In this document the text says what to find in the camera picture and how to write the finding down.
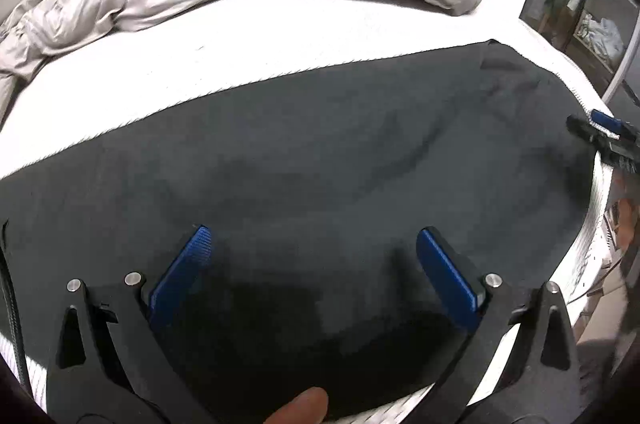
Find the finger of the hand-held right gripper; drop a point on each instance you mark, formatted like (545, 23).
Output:
(587, 132)
(606, 121)

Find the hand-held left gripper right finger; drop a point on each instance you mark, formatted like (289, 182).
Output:
(447, 271)

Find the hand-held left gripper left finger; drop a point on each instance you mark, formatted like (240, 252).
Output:
(182, 266)

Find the black pants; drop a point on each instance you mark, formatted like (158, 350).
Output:
(320, 184)

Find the person's left hand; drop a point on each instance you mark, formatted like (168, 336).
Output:
(300, 409)

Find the white pole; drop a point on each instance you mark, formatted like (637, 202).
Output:
(622, 72)

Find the white mattress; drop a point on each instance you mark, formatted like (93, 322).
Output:
(280, 39)

